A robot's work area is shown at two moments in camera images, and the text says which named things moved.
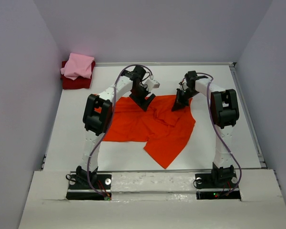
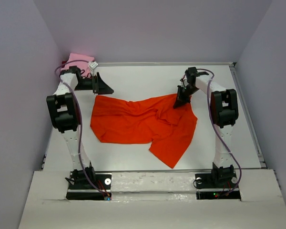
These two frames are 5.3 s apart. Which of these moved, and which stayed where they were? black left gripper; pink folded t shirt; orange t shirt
Moved: black left gripper
Stayed: orange t shirt; pink folded t shirt
